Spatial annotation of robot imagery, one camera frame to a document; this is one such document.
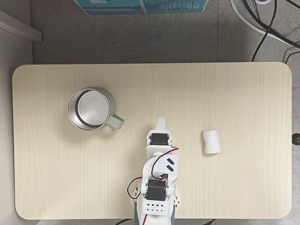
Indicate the black round knob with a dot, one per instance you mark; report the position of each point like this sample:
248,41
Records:
296,139

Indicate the white furniture ledge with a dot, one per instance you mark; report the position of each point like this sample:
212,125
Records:
21,27

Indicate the white gauze dressing roll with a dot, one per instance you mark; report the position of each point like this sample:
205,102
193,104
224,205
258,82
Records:
211,141

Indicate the green steel mug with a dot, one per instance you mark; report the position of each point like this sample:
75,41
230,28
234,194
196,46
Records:
93,110

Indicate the blue printed box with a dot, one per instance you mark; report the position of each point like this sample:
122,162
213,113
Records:
117,7

